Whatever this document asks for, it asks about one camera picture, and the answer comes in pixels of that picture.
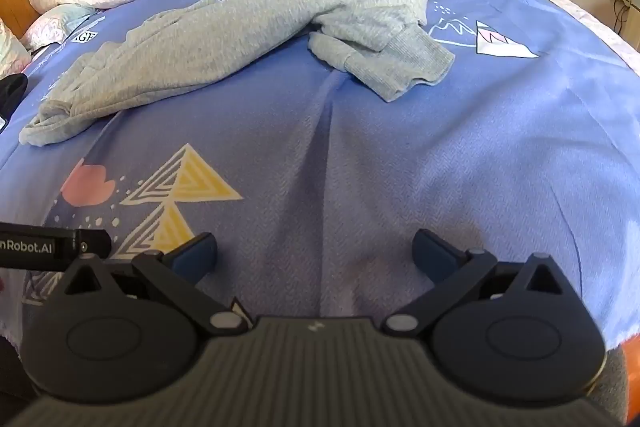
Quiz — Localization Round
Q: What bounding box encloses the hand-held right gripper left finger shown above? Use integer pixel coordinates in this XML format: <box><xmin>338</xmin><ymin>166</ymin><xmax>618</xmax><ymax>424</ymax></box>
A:
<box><xmin>52</xmin><ymin>232</ymin><xmax>253</xmax><ymax>338</ymax></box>

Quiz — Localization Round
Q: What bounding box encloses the black wall cable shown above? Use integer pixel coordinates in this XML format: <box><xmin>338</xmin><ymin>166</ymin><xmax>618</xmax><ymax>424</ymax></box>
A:
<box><xmin>612</xmin><ymin>0</ymin><xmax>632</xmax><ymax>34</ymax></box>

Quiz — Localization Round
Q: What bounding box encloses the black device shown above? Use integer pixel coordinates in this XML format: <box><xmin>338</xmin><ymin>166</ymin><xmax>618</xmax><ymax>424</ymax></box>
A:
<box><xmin>0</xmin><ymin>74</ymin><xmax>29</xmax><ymax>131</ymax></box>

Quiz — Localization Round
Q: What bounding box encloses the floral pillow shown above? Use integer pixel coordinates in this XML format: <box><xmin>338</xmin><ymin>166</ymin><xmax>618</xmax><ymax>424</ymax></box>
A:
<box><xmin>20</xmin><ymin>4</ymin><xmax>98</xmax><ymax>52</ymax></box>
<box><xmin>0</xmin><ymin>17</ymin><xmax>32</xmax><ymax>78</ymax></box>

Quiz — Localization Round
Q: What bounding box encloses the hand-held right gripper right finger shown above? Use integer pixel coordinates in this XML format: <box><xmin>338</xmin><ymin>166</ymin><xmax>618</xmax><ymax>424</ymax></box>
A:
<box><xmin>385</xmin><ymin>229</ymin><xmax>586</xmax><ymax>338</ymax></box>

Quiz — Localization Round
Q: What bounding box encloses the blue printed bedsheet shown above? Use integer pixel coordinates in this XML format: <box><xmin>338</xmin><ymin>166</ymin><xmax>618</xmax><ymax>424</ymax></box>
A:
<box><xmin>0</xmin><ymin>0</ymin><xmax>640</xmax><ymax>343</ymax></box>

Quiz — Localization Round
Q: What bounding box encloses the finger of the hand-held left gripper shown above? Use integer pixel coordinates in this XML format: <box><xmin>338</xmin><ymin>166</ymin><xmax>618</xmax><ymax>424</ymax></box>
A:
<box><xmin>75</xmin><ymin>229</ymin><xmax>114</xmax><ymax>259</ymax></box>

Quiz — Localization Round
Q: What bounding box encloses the grey sweater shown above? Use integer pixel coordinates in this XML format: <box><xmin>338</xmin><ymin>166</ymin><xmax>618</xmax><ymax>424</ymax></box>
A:
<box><xmin>19</xmin><ymin>0</ymin><xmax>456</xmax><ymax>148</ymax></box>

